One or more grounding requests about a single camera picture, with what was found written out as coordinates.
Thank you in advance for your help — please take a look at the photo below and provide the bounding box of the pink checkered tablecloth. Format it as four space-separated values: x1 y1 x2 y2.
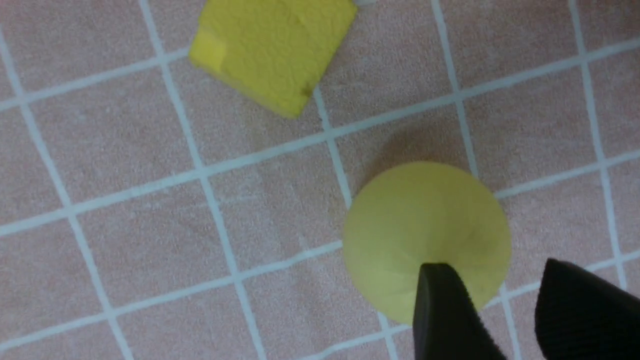
1 0 639 360

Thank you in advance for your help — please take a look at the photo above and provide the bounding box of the yellow foam cube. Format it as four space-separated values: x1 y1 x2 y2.
189 0 358 119

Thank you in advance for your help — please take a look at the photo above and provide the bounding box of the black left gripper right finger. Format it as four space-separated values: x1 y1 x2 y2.
534 258 640 360

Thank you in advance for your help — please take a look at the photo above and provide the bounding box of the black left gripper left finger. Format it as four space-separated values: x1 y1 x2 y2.
413 263 506 360

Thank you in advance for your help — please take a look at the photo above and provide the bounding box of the yellow bun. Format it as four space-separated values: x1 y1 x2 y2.
342 161 512 326

